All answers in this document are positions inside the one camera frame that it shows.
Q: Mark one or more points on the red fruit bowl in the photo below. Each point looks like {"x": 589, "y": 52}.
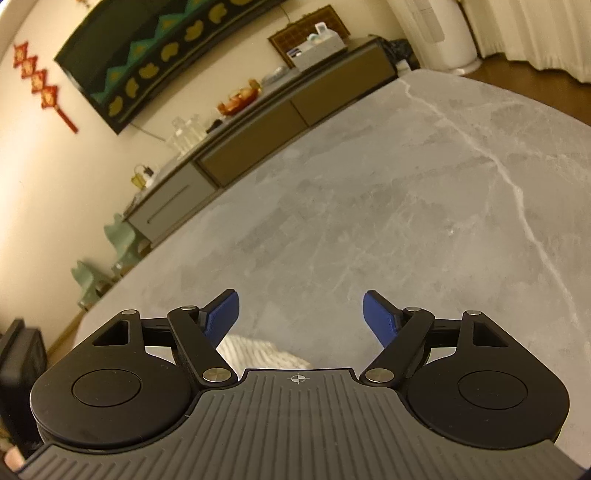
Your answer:
{"x": 238, "y": 100}

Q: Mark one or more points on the pale blue dish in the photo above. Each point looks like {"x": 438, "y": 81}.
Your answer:
{"x": 275, "y": 76}

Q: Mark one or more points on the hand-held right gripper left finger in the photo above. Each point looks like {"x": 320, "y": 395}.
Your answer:
{"x": 224, "y": 314}

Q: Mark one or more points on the black plastic bag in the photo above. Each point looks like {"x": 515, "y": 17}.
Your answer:
{"x": 396, "y": 50}

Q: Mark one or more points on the long grey TV cabinet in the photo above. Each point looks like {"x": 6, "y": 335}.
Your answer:
{"x": 249, "y": 138}

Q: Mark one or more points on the green plastic stool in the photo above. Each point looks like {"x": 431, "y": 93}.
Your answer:
{"x": 122, "y": 240}
{"x": 90, "y": 284}

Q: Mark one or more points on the red knot wall ornament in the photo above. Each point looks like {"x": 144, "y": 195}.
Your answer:
{"x": 44, "y": 85}

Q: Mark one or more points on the person's left hand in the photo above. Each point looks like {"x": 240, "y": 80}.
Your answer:
{"x": 11, "y": 460}

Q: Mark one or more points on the wall-mounted television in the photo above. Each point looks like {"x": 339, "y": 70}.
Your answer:
{"x": 152, "y": 60}

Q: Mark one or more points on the cream garment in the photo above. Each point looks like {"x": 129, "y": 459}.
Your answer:
{"x": 258, "y": 354}

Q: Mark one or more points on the set of clear glass cups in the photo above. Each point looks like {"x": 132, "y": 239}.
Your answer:
{"x": 187, "y": 134}

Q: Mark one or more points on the white tower appliance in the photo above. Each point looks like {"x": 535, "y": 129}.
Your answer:
{"x": 443, "y": 32}

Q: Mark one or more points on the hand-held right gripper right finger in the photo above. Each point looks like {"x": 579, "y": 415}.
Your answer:
{"x": 378, "y": 316}

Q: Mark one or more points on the grey storage basket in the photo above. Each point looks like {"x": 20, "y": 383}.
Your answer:
{"x": 318, "y": 53}

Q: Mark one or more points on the white lace curtain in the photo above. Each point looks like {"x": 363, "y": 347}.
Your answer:
{"x": 535, "y": 32}

